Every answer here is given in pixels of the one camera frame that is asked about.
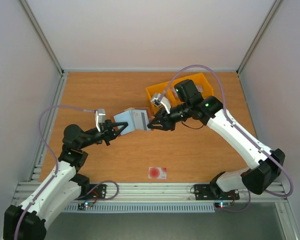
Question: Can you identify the circuit board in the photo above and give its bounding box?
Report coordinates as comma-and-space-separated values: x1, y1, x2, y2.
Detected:
77, 201, 94, 211
214, 201, 232, 209

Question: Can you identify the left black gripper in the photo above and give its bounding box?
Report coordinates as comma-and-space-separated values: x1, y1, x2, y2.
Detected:
79, 119, 129, 149

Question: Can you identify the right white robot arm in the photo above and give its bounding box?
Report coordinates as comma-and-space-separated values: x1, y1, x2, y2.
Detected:
147, 79, 285, 198

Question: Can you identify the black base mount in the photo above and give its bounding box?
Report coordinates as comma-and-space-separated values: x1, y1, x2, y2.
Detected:
193, 184, 240, 201
75, 184, 107, 201

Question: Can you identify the left circuit board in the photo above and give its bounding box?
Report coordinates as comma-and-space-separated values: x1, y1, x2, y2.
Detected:
77, 201, 94, 211

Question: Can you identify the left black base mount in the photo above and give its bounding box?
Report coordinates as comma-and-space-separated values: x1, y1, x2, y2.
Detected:
75, 184, 107, 201

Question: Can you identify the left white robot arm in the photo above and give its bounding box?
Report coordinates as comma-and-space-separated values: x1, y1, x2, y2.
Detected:
2, 120, 129, 240

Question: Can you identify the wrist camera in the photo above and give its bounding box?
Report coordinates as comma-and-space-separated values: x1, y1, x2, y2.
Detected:
150, 93, 171, 114
94, 108, 106, 132

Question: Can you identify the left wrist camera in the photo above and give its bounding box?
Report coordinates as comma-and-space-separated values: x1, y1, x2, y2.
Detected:
94, 108, 106, 132

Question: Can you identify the grey white card stack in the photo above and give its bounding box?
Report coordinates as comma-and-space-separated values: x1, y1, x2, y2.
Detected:
196, 85, 204, 94

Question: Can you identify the red circle card stack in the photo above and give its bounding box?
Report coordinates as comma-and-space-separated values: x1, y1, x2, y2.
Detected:
171, 88, 179, 99

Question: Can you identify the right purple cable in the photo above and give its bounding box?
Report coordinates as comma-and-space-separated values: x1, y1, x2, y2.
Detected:
161, 64, 295, 214

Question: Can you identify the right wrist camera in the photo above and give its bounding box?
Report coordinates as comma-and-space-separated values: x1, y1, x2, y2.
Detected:
150, 93, 171, 114

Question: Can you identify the brown leather card holder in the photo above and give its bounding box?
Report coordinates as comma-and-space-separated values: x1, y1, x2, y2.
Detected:
110, 107, 152, 137

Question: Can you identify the right circuit board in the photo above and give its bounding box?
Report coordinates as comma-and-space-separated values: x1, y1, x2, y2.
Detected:
214, 201, 232, 209

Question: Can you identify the grey slotted cable duct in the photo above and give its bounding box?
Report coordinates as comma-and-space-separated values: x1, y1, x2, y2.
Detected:
64, 202, 215, 214

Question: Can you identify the aluminium front rail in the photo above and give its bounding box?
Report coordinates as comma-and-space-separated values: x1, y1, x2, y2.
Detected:
11, 181, 288, 205

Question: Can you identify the yellow three-compartment bin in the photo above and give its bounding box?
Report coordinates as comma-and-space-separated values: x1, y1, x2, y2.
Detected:
145, 72, 215, 114

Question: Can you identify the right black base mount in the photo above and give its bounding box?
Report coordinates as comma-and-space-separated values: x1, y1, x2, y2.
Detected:
193, 184, 240, 201

